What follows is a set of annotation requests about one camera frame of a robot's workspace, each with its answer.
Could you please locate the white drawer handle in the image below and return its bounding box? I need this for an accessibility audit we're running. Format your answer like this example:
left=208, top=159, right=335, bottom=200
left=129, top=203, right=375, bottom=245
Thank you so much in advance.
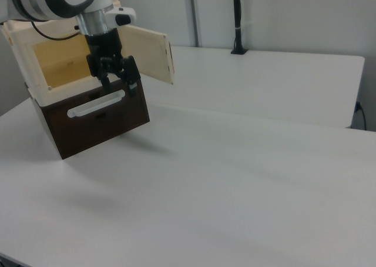
left=66, top=89, right=126, bottom=119

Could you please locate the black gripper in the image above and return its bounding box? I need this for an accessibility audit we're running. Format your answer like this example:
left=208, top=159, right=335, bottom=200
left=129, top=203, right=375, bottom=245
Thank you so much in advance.
left=84, top=28, right=141, bottom=99

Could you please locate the grey partition frame post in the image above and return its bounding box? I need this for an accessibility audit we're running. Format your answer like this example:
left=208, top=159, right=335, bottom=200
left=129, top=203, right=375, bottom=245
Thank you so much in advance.
left=187, top=0, right=204, bottom=48

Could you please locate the cream plastic cabinet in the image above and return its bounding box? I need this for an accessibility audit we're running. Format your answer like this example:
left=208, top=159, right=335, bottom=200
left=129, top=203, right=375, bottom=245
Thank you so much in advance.
left=0, top=0, right=130, bottom=108

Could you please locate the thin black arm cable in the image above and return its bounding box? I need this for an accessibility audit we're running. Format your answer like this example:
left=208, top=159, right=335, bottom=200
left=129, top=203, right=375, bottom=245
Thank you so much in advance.
left=29, top=21, right=85, bottom=42

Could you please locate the dark brown wooden drawer box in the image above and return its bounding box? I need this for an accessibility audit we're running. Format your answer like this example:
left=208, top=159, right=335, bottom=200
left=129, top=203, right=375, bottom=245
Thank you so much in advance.
left=24, top=78, right=151, bottom=161

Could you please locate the black power cable with plug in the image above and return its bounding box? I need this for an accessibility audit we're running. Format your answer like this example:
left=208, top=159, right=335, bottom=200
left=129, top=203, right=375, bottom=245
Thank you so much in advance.
left=354, top=101, right=368, bottom=130

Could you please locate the black camera stand pole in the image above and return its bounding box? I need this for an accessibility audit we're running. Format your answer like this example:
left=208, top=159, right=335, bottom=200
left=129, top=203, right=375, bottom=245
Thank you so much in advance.
left=230, top=0, right=249, bottom=55

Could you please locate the cream cabinet door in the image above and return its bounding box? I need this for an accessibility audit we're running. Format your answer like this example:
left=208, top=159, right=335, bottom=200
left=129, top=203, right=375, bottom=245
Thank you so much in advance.
left=119, top=24, right=176, bottom=86

